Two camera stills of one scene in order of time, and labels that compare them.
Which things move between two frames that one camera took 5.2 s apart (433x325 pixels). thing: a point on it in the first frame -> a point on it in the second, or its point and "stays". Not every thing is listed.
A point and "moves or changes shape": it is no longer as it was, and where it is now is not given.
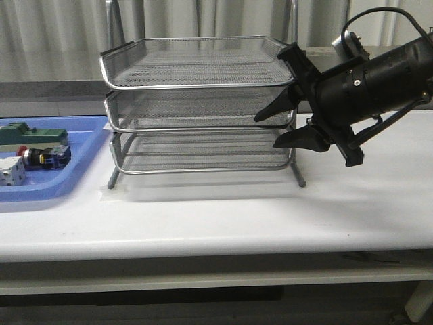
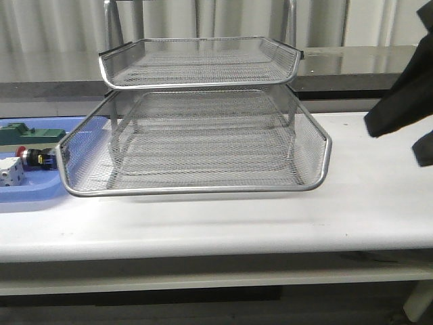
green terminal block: x=14 y=133 stays
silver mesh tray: x=233 y=110 moves or changes shape
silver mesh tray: x=182 y=62 stays
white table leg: x=421 y=298 stays
